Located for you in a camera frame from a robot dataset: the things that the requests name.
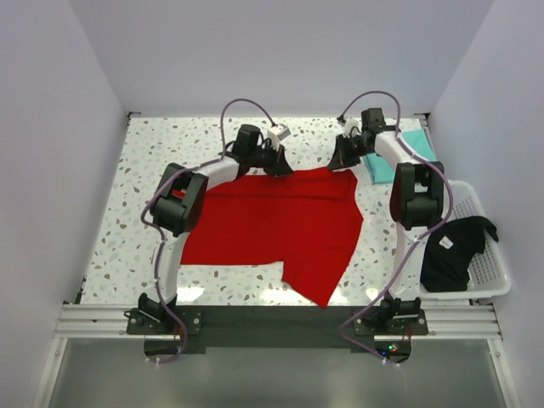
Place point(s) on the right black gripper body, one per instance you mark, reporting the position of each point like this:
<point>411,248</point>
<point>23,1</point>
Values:
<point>350,150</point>

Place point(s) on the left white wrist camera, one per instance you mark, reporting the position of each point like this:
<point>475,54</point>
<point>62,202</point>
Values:
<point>278,132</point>

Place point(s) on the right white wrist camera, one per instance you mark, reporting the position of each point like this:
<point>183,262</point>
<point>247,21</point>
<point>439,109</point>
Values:
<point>350,127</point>

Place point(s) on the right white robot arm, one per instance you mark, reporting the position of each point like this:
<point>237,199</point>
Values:
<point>416,206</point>

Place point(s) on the folded teal t shirt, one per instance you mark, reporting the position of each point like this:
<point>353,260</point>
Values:
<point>379,169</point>

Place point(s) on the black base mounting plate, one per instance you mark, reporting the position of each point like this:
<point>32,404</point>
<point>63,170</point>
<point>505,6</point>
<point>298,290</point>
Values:
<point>273,327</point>

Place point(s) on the black t shirt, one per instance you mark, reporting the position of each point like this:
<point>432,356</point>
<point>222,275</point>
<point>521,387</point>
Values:
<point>449,251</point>

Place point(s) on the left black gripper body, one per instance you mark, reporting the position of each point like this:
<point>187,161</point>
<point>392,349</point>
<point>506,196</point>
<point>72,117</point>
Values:
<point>269,158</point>

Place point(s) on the red t shirt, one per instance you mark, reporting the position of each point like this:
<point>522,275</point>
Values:
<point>309,221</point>

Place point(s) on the white plastic laundry basket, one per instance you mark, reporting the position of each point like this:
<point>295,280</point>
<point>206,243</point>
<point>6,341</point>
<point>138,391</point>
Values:
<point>488,274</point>

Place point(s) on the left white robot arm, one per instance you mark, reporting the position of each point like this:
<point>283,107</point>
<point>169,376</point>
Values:
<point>176,207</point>

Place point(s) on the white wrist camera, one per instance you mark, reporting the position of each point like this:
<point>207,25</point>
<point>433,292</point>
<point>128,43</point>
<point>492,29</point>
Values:
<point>278,132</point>
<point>350,127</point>

